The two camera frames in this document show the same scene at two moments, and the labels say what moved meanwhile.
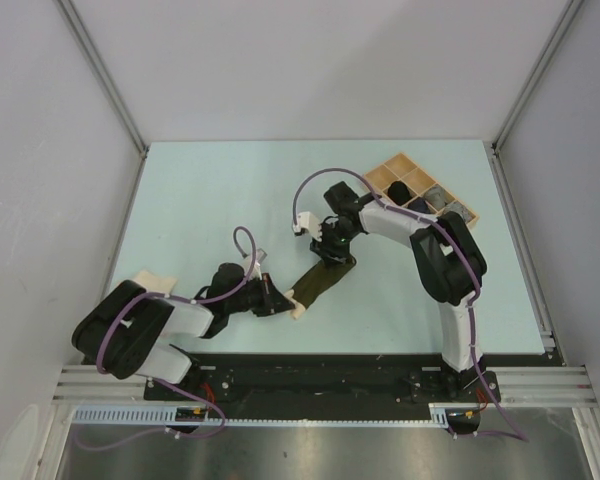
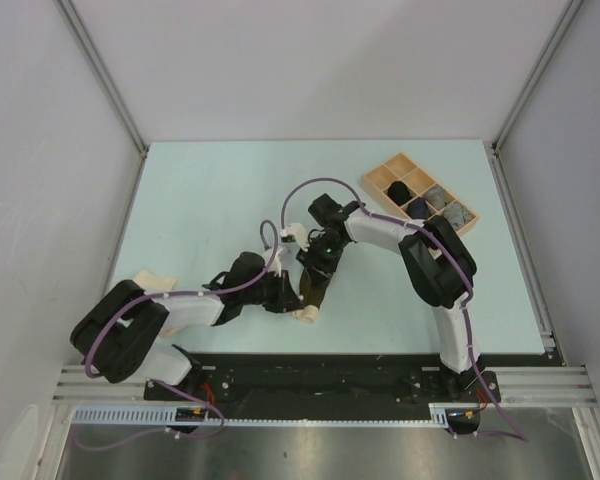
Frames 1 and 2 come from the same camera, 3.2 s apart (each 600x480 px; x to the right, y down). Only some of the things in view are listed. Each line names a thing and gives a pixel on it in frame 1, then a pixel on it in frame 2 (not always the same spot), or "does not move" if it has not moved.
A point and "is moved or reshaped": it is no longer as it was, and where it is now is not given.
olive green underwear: x=313 y=284 is moved or reshaped
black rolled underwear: x=399 y=192 does not move
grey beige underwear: x=437 y=196 does not move
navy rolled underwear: x=420 y=204 does not move
